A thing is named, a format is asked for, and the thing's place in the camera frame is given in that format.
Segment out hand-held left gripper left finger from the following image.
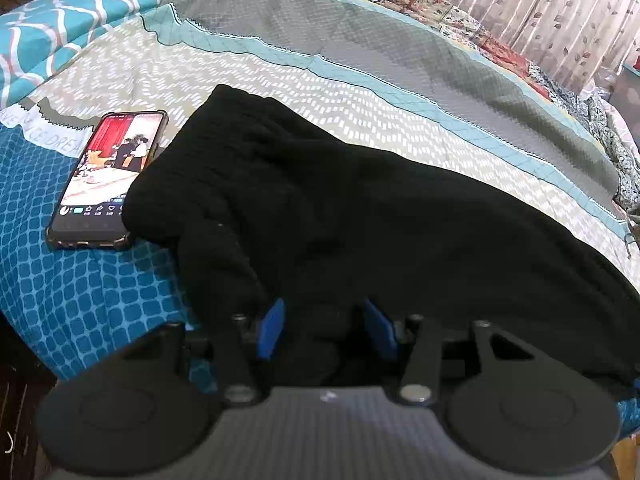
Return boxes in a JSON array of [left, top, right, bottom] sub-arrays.
[[150, 297, 287, 407]]

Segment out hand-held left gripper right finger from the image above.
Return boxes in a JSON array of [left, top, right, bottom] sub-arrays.
[[361, 298, 538, 407]]

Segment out black pants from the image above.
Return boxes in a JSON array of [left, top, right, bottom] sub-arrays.
[[122, 84, 640, 397]]

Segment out smartphone in black case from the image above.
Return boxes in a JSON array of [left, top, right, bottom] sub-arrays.
[[46, 110, 170, 252]]

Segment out grey floral blanket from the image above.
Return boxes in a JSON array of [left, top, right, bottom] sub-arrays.
[[530, 62, 640, 213]]

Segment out beige leaf print curtain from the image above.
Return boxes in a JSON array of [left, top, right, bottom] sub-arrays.
[[372, 0, 640, 96]]

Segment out teal lattice pillow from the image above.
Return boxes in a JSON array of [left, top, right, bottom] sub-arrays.
[[0, 0, 169, 112]]

